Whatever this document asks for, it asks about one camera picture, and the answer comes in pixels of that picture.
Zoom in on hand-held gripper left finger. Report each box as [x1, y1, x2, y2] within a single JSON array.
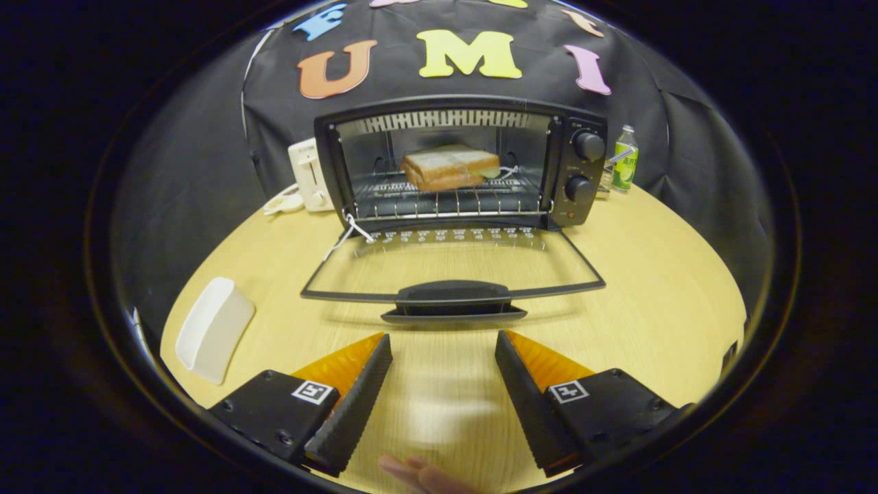
[[208, 333, 394, 477]]

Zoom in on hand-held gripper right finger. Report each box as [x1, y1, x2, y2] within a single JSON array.
[[495, 329, 690, 478]]

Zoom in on black toaster oven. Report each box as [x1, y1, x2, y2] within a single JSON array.
[[300, 95, 609, 325]]

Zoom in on toasted sandwich with lettuce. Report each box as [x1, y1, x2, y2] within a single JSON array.
[[400, 144, 503, 192]]

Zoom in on white pop-up toaster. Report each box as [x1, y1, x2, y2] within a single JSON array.
[[287, 137, 335, 213]]

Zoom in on white plastic sandwich holder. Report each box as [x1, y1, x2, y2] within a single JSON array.
[[175, 277, 257, 386]]

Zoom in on green label drink bottle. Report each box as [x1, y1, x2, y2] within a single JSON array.
[[612, 125, 640, 192]]

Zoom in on black backdrop cloth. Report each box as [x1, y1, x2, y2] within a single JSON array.
[[110, 0, 777, 344]]

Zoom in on white string tie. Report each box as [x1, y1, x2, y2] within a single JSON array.
[[322, 213, 376, 261]]

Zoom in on white toaster cord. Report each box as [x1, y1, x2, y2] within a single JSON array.
[[263, 183, 305, 217]]

